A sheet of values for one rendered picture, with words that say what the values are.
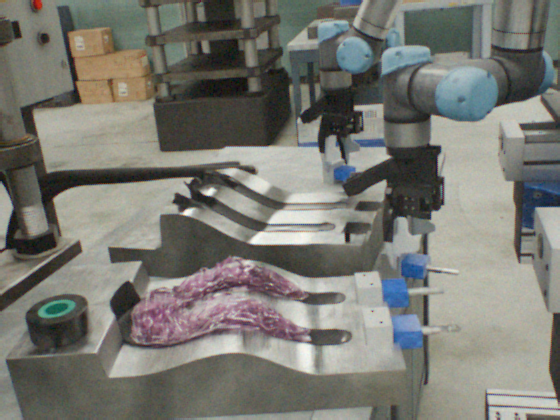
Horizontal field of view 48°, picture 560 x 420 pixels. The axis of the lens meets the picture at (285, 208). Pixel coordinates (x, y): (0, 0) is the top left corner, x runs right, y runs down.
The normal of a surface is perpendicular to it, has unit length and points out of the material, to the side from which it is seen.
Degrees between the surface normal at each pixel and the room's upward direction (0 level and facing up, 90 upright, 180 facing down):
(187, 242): 90
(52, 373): 90
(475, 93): 90
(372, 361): 0
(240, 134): 90
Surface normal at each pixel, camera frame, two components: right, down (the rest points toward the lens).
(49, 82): 0.95, 0.04
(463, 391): -0.09, -0.93
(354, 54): -0.39, 0.36
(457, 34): -0.15, 0.37
